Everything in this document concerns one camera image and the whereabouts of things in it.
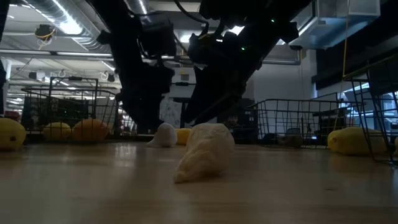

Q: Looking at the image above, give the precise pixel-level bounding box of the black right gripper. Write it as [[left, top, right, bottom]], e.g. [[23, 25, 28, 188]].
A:
[[185, 30, 266, 126]]

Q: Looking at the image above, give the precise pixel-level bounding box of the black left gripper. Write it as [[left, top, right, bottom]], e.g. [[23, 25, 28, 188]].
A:
[[118, 57, 175, 135]]

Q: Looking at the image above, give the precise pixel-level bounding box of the large white garlic bulb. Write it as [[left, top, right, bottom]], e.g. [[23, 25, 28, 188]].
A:
[[146, 121, 178, 148]]

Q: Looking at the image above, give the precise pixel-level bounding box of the yellow lemon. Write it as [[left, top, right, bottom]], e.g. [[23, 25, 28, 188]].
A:
[[174, 128, 193, 146], [42, 121, 73, 141], [0, 117, 27, 151]]

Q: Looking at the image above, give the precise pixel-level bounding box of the orange mango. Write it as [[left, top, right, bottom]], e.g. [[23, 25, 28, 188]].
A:
[[72, 118, 110, 143]]

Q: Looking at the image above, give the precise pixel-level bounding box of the person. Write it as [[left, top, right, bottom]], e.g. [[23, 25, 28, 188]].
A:
[[224, 116, 241, 130]]

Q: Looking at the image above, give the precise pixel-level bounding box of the black cabinet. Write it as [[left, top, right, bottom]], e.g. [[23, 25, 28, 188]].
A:
[[231, 97, 256, 144]]

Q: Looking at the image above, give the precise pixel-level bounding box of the dark shelving unit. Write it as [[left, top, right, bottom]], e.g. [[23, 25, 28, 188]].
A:
[[21, 96, 90, 130]]

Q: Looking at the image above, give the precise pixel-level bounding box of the long grey ceiling pipe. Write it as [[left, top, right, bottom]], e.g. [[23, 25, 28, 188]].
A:
[[0, 49, 302, 65]]

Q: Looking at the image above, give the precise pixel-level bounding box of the wire mesh basket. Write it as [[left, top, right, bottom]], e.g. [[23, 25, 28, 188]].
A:
[[341, 52, 398, 166], [244, 91, 364, 147], [26, 88, 140, 143]]

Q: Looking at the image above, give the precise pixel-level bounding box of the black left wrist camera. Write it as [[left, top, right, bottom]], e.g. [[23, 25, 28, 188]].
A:
[[139, 14, 177, 59]]

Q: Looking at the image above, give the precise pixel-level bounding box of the silver spiral ventilation duct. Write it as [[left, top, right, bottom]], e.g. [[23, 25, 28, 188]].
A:
[[26, 0, 113, 54]]

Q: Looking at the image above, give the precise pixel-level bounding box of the black and yellow cable reel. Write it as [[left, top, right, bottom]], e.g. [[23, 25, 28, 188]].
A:
[[34, 24, 57, 41]]

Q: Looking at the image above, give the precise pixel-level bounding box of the yellow hanging cord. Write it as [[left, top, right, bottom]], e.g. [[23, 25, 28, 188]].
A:
[[341, 0, 349, 78]]

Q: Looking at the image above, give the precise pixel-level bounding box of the large rectangular metal duct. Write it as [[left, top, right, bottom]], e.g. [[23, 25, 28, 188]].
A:
[[289, 0, 382, 50]]

